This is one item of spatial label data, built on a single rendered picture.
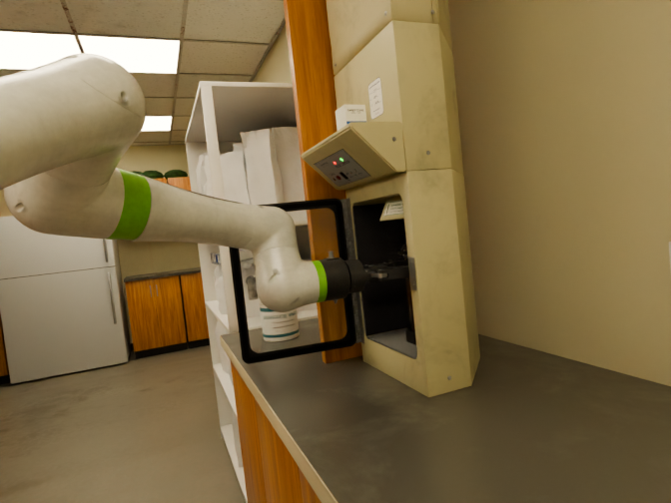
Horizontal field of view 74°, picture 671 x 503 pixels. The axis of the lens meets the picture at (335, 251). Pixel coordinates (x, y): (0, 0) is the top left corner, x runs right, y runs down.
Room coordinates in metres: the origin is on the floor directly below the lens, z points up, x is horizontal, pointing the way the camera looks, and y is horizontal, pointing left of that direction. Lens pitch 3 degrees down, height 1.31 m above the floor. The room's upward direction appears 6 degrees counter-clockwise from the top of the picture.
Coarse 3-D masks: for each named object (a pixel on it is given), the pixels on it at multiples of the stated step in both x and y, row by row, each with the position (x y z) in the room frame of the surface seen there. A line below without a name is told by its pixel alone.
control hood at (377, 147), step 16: (352, 128) 0.87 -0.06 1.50; (368, 128) 0.88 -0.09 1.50; (384, 128) 0.89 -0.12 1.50; (400, 128) 0.91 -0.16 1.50; (320, 144) 1.03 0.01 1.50; (336, 144) 0.96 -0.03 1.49; (352, 144) 0.92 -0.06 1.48; (368, 144) 0.88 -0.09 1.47; (384, 144) 0.89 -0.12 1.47; (400, 144) 0.91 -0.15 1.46; (304, 160) 1.16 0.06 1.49; (320, 160) 1.10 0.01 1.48; (368, 160) 0.93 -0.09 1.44; (384, 160) 0.89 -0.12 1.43; (400, 160) 0.90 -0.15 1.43; (384, 176) 0.96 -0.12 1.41
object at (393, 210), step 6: (390, 198) 1.05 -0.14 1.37; (396, 198) 1.03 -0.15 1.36; (390, 204) 1.04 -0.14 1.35; (396, 204) 1.02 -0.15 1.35; (384, 210) 1.05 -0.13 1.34; (390, 210) 1.03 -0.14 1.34; (396, 210) 1.01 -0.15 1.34; (402, 210) 1.01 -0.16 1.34; (384, 216) 1.04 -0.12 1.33; (390, 216) 1.02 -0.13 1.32; (396, 216) 1.01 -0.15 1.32; (402, 216) 1.00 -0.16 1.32
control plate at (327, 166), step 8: (336, 152) 1.00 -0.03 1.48; (344, 152) 0.97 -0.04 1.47; (328, 160) 1.06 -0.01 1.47; (336, 160) 1.03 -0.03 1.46; (344, 160) 1.00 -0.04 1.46; (352, 160) 0.98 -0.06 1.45; (320, 168) 1.14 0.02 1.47; (328, 168) 1.10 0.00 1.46; (336, 168) 1.07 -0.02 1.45; (344, 168) 1.04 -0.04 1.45; (352, 168) 1.01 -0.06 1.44; (360, 168) 0.98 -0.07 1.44; (328, 176) 1.15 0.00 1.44; (352, 176) 1.05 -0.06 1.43; (360, 176) 1.02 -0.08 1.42; (368, 176) 0.99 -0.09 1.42; (336, 184) 1.15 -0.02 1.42; (344, 184) 1.12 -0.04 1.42
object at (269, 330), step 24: (312, 216) 1.17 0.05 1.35; (312, 240) 1.17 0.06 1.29; (336, 240) 1.18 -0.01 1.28; (264, 312) 1.13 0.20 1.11; (288, 312) 1.15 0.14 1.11; (312, 312) 1.16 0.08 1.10; (336, 312) 1.18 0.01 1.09; (264, 336) 1.13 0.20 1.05; (288, 336) 1.14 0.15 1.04; (312, 336) 1.16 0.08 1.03; (336, 336) 1.18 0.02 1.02
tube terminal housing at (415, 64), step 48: (384, 48) 0.94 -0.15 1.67; (432, 48) 0.94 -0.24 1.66; (336, 96) 1.20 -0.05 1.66; (384, 96) 0.96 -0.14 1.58; (432, 96) 0.94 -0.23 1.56; (432, 144) 0.93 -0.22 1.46; (384, 192) 1.00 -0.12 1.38; (432, 192) 0.93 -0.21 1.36; (432, 240) 0.92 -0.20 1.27; (432, 288) 0.92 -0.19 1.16; (432, 336) 0.92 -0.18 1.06; (432, 384) 0.91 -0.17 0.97
